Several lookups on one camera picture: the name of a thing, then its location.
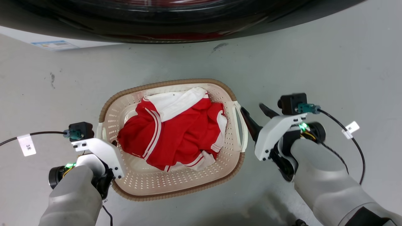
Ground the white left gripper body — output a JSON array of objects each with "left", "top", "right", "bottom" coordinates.
[{"left": 71, "top": 138, "right": 126, "bottom": 199}]

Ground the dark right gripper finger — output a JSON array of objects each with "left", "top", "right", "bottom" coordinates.
[
  {"left": 259, "top": 103, "right": 280, "bottom": 119},
  {"left": 241, "top": 107, "right": 263, "bottom": 142}
]

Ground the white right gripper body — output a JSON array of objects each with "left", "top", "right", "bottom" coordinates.
[{"left": 254, "top": 113, "right": 307, "bottom": 182}]

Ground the beige plastic laundry basket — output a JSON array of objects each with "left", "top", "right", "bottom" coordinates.
[{"left": 96, "top": 78, "right": 249, "bottom": 202}]

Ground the red and white garment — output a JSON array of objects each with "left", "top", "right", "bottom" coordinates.
[{"left": 117, "top": 87, "right": 228, "bottom": 172}]

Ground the blue energy label sticker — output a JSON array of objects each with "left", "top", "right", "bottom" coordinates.
[{"left": 31, "top": 40, "right": 79, "bottom": 51}]

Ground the dark round washing machine door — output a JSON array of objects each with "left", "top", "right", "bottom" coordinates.
[{"left": 0, "top": 0, "right": 368, "bottom": 44}]

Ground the white washing machine body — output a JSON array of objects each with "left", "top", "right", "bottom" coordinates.
[{"left": 0, "top": 25, "right": 121, "bottom": 51}]

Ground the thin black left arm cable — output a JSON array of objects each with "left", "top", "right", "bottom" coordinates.
[{"left": 102, "top": 204, "right": 113, "bottom": 226}]

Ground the thin black coiled arm cable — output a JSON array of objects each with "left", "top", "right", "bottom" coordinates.
[{"left": 306, "top": 130, "right": 350, "bottom": 175}]

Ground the black left camera cable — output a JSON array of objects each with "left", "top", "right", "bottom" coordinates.
[{"left": 0, "top": 129, "right": 83, "bottom": 147}]

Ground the black camera cable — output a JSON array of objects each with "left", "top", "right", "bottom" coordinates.
[
  {"left": 0, "top": 129, "right": 83, "bottom": 147},
  {"left": 297, "top": 103, "right": 366, "bottom": 185}
]

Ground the white printed cable tag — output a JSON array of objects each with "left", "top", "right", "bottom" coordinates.
[{"left": 17, "top": 134, "right": 37, "bottom": 157}]

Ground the small white cable tag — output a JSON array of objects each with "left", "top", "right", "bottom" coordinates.
[{"left": 341, "top": 121, "right": 360, "bottom": 140}]

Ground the black right camera cable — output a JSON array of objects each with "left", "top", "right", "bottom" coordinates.
[{"left": 297, "top": 103, "right": 366, "bottom": 185}]

